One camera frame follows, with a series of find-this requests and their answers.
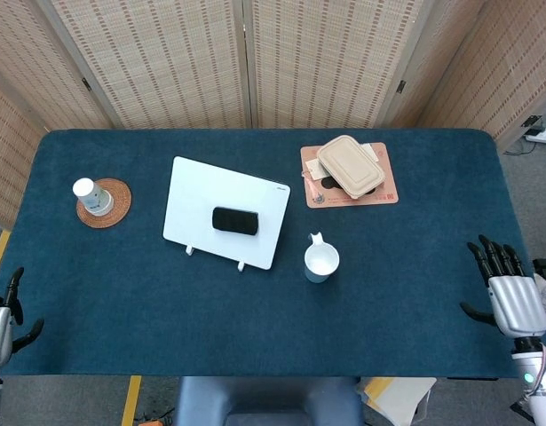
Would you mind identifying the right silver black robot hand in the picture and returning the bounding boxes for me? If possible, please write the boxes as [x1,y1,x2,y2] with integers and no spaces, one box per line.
[459,234,546,341]

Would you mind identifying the black felt blue eraser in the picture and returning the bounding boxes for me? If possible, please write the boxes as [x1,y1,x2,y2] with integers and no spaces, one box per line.
[211,206,259,236]

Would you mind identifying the white magnetic whiteboard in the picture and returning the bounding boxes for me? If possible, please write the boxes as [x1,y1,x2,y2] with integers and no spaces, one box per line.
[162,155,292,271]

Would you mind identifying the yellow and white papers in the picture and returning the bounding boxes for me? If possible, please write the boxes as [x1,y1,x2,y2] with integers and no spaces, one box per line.
[359,376,438,423]

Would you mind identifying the white paper cup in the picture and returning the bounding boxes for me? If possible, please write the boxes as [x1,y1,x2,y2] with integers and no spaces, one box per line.
[72,177,115,217]

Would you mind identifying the pink printed place mat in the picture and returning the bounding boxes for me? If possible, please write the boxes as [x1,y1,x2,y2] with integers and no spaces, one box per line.
[299,142,400,209]

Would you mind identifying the round woven rattan coaster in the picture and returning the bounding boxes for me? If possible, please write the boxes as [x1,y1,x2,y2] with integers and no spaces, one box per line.
[75,177,133,230]

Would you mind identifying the white plastic cup with spout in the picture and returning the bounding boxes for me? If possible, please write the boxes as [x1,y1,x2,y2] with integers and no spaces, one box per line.
[304,232,341,284]

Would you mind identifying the beige takeaway food box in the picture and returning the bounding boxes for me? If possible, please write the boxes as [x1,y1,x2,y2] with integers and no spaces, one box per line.
[316,135,385,201]

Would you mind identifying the pink sachet packet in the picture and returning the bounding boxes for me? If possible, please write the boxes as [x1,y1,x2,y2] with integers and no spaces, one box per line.
[304,171,328,204]

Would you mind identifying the woven folding screen panel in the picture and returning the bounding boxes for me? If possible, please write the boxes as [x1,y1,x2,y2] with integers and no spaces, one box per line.
[36,0,254,130]
[390,0,546,150]
[0,0,118,230]
[243,0,429,130]

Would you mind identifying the blue tablecloth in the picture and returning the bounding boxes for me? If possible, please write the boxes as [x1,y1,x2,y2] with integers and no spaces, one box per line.
[0,128,534,381]

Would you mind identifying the blue grey robot torso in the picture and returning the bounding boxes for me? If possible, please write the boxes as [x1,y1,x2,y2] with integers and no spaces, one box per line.
[172,375,365,426]

